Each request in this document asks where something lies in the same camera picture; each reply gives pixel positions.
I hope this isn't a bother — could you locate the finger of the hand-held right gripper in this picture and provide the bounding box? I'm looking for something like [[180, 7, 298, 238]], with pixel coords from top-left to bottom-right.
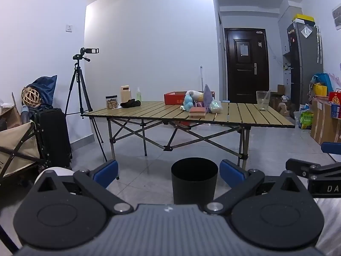
[[285, 158, 330, 178], [321, 141, 341, 155]]

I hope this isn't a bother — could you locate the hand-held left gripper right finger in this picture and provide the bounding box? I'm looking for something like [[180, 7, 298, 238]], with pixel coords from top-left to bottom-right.
[[204, 159, 308, 214]]

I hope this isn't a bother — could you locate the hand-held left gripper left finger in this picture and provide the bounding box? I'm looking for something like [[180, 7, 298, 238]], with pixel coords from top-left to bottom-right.
[[34, 159, 134, 215]]

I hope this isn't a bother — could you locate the black trash bin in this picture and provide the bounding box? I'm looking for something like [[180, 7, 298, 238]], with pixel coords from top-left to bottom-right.
[[171, 157, 219, 205]]

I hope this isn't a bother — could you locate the purple cloth toy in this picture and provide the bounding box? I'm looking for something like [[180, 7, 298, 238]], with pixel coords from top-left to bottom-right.
[[203, 84, 215, 113]]

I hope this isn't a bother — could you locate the large cardboard box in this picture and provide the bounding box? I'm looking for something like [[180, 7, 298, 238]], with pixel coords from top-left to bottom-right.
[[310, 97, 341, 146]]

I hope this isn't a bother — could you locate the green printed bag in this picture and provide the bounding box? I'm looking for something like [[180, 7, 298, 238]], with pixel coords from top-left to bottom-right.
[[299, 111, 314, 130]]

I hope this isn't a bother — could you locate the red gift box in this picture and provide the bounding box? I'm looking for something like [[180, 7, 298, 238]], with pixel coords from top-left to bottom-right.
[[328, 89, 341, 105]]

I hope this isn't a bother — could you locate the white round object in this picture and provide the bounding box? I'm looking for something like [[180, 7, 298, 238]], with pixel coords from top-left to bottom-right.
[[35, 167, 77, 184]]

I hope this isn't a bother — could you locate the yellow bag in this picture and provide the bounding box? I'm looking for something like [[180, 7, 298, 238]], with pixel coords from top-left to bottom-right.
[[312, 83, 328, 97]]

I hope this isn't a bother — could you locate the black suitcase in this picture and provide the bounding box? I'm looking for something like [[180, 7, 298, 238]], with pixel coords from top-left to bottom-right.
[[31, 108, 73, 170]]

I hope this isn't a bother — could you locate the clear iridescent plastic bag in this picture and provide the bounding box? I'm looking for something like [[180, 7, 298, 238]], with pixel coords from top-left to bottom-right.
[[209, 99, 224, 114]]

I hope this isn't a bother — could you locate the pile of cardboard boxes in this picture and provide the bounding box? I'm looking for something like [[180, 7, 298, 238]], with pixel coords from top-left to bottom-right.
[[271, 84, 291, 117]]

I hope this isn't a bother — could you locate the clear jar with snacks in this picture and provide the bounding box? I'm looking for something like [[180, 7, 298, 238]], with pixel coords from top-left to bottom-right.
[[106, 95, 119, 110]]

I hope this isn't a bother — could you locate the light blue bag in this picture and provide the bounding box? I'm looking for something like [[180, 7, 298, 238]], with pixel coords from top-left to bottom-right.
[[311, 73, 334, 91]]

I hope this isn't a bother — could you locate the black cloth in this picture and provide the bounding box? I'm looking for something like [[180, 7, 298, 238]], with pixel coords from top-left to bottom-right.
[[120, 99, 142, 108]]

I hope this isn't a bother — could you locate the folding slatted camping table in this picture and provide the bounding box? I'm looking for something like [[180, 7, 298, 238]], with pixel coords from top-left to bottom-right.
[[85, 100, 296, 180]]

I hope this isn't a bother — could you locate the light blue plush toy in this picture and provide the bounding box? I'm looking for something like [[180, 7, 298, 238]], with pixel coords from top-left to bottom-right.
[[183, 95, 194, 112]]

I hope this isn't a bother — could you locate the white plush toy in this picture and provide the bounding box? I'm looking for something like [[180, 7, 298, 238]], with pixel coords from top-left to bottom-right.
[[186, 90, 205, 102]]

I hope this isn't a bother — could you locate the red cardboard box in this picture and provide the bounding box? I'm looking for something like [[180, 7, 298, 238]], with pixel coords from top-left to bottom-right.
[[164, 91, 216, 106]]

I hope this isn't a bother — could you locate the grey refrigerator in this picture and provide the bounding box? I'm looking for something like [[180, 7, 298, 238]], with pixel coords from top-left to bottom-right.
[[286, 20, 324, 113]]

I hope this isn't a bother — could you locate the beige folding wagon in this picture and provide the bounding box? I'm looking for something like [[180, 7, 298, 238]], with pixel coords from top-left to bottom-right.
[[0, 120, 46, 180]]

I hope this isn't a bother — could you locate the dark blue bag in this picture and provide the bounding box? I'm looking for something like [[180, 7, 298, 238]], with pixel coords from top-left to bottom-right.
[[25, 75, 58, 110]]

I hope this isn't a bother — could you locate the dark brown door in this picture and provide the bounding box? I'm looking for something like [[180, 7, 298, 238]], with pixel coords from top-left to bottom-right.
[[224, 28, 270, 104]]

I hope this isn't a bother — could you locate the wicker ball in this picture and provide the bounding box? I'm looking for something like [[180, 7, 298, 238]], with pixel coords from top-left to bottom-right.
[[22, 86, 43, 107]]

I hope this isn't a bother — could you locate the yellow box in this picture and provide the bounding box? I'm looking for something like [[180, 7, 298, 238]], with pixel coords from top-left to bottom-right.
[[292, 13, 315, 23]]

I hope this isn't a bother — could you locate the black camera tripod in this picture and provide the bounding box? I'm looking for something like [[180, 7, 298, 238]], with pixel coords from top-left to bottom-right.
[[64, 54, 107, 164]]

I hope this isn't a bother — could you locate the wall electrical panel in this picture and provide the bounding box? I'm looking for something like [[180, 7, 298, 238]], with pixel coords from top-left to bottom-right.
[[332, 5, 341, 30]]

